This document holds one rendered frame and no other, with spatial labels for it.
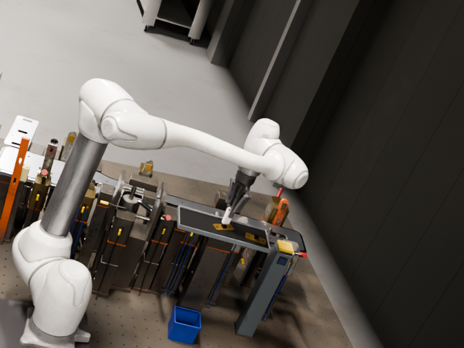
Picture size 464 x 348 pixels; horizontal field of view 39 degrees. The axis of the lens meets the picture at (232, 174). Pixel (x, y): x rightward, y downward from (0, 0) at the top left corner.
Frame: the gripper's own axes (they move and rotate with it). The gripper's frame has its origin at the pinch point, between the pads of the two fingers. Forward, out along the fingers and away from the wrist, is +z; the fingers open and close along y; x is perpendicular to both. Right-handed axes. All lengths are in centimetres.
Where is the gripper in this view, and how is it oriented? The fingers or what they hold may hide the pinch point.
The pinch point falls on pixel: (228, 215)
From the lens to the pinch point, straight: 251.4
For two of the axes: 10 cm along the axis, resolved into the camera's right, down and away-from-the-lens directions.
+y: -4.7, -5.6, 6.9
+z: -3.6, 8.3, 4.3
